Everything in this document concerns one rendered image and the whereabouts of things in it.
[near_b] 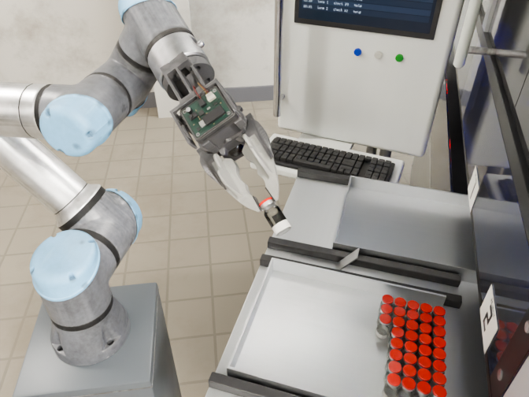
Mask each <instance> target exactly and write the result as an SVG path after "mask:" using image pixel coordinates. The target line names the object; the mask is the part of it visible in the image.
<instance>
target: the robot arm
mask: <svg viewBox="0 0 529 397"><path fill-rule="evenodd" d="M118 10H119V14H120V19H121V21H122V22H123V24H124V29H123V31H122V32H121V34H120V37H119V39H118V40H117V44H116V45H115V47H114V49H113V52H112V53H111V55H110V57H109V59H108V60H107V61H106V62H105V63H104V64H103V65H101V66H100V67H99V68H97V69H96V70H94V71H93V72H92V73H91V74H90V75H88V76H87V77H85V78H84V79H83V80H81V81H80V82H79V83H77V84H73V85H68V84H46V83H15V82H0V169H1V170H2V171H4V172H5V173H6V174H7V175H8V176H10V177H11V178H12V179H13V180H15V181H16V182H17V183H18V184H19V185H20V186H21V187H23V188H24V189H25V190H26V191H28V192H29V193H30V194H31V195H33V196H34V197H35V198H36V199H38V200H39V201H40V202H41V203H42V204H43V205H44V206H45V207H46V208H48V209H49V210H50V211H51V212H53V213H54V214H55V216H56V220H57V227H58V228H59V229H60V230H62V232H59V233H57V235H56V236H55V237H52V236H50V237H49V238H47V239H46V240H44V241H43V242H42V243H41V244H40V245H39V246H38V247H37V248H36V250H35V252H34V254H33V255H32V257H31V261H30V273H31V277H32V282H33V285H34V287H35V290H36V291H37V292H38V294H39V295H40V297H41V300H42V301H43V304H44V306H45V307H46V311H47V313H48V314H49V316H50V319H51V332H50V341H51V344H52V347H53V349H54V352H55V354H56V355H57V356H58V357H59V358H60V359H61V360H62V361H63V362H65V363H67V364H69V365H76V366H85V365H93V364H96V363H99V362H102V361H104V360H106V359H107V358H109V357H110V356H112V355H113V354H115V353H116V352H117V351H118V350H119V349H120V348H121V347H122V346H123V344H124V343H125V341H126V339H127V337H128V334H129V332H130V320H129V317H128V313H127V311H126V309H125V308H124V306H123V305H122V304H121V303H120V302H118V301H117V299H116V298H115V297H114V296H113V295H112V292H111V290H110V287H109V279H110V278H111V276H112V275H113V273H114V272H115V270H116V268H117V266H118V265H119V264H120V262H121V261H122V259H123V258H124V256H125V255H126V253H127V252H128V249H129V248H130V246H131V245H132V244H133V243H134V242H135V241H136V239H137V236H138V234H139V231H140V229H141V227H142V212H141V210H140V208H139V206H138V204H137V203H136V201H135V200H134V199H133V198H132V197H131V196H130V195H128V194H127V193H125V192H123V191H118V190H117V189H115V188H109V189H105V188H103V187H102V186H101V185H100V184H87V183H86V182H85V181H84V180H83V179H82V178H81V177H80V176H78V175H77V174H76V173H75V172H74V171H73V170H71V169H70V168H69V167H68V166H67V165H66V164H65V163H64V162H63V161H62V160H61V159H60V158H59V157H58V156H56V155H55V154H54V153H53V152H52V151H51V150H50V149H48V148H47V147H46V146H45V145H44V144H43V143H42V142H40V141H39V139H45V140H46V141H47V142H48V143H49V144H50V145H51V146H52V147H53V148H54V149H55V150H57V151H59V150H60V151H61V152H63V153H65V154H66V155H68V156H73V157H81V156H84V155H87V154H89V153H90V152H92V151H93V150H94V149H95V148H96V147H98V146H100V145H101V144H103V143H104V142H105V141H106V140H107V139H108V138H109V136H110V135H111V132H112V131H113V130H114V129H115V128H116V127H117V126H118V125H119V124H120V123H121V122H122V121H123V120H124V119H125V118H126V117H131V116H133V115H135V114H136V113H137V112H138V110H139V109H140V108H141V107H142V106H143V105H144V103H145V102H146V100H147V97H148V94H149V93H150V91H151V89H152V88H153V86H154V84H155V83H156V81H158V83H159V84H160V85H161V87H162V88H163V89H164V90H165V91H166V92H167V94H168V96H169V98H171V99H172V100H175V101H179V105H178V106H176V107H175V108H173V109H172V110H170V111H169V112H170V114H171V115H172V117H173V119H174V121H175V122H176V124H177V126H178V127H179V130H180V131H181V132H182V134H183V137H184V138H185V140H186V141H187V143H188V144H189V145H190V146H191V147H193V148H194V149H195V150H196V151H197V152H198V154H199V156H200V163H201V165H202V168H203V169H204V170H205V172H206V173H207V174H208V175H209V176H210V177H211V178H212V179H214V180H215V181H216V182H217V183H218V184H219V185H220V186H222V187H223V188H224V190H225V191H227V192H228V193H229V194H230V195H232V196H233V197H234V198H235V199H236V200H238V201H239V202H240V203H241V204H243V205H244V206H246V207H247V208H249V209H251V210H254V211H257V212H258V213H259V212H261V211H262V210H261V208H260V207H259V202H258V200H257V198H256V197H254V196H253V195H251V194H250V191H249V187H248V185H247V184H245V183H244V182H243V181H242V179H241V177H240V175H239V167H238V165H237V163H236V162H235V161H237V160H238V159H240V158H241V157H243V156H245V157H246V159H247V160H248V161H250V162H251V163H254V164H255V165H256V167H257V174H258V175H259V176H260V177H261V178H263V180H264V182H265V186H266V188H265V189H266V190H267V192H268V193H269V194H270V195H271V197H272V199H273V200H274V202H276V201H277V200H278V199H279V179H278V175H277V171H276V164H275V161H274V156H273V153H272V146H271V143H270V139H269V137H268V134H267V132H266V131H265V130H264V128H263V127H262V126H261V124H260V123H259V122H258V121H256V120H255V119H254V117H253V115H252V114H251V113H248V114H247V115H246V116H245V115H244V114H243V113H242V111H243V108H242V107H241V106H237V105H236V104H235V101H234V100H233V98H232V97H231V96H230V95H229V94H228V92H227V91H226V90H225V89H224V87H223V86H222V85H221V84H220V82H219V81H218V80H217V79H214V76H215V71H214V69H213V67H212V66H211V64H210V63H209V59H208V58H207V56H206V54H205V52H204V51H203V49H202V47H203V46H204V45H205V44H204V43H203V41H202V40H199V41H197V40H196V38H195V37H194V35H193V33H192V32H191V30H190V29H189V28H188V26H187V24H186V22H185V21H184V19H183V18H182V16H181V15H180V13H179V11H178V10H177V6H176V4H175V3H174V2H173V1H172V0H119V2H118ZM180 109H181V110H180ZM179 110H180V112H179V113H180V115H178V114H177V112H178V111H179ZM181 126H182V127H181ZM185 132H186V133H185ZM189 133H190V134H192V135H193V137H194V139H195V140H196V141H197V142H198V145H199V146H200V148H197V146H196V145H195V143H194V140H193V139H192V138H191V136H190V134H189ZM220 156H223V158H221V157H220Z"/></svg>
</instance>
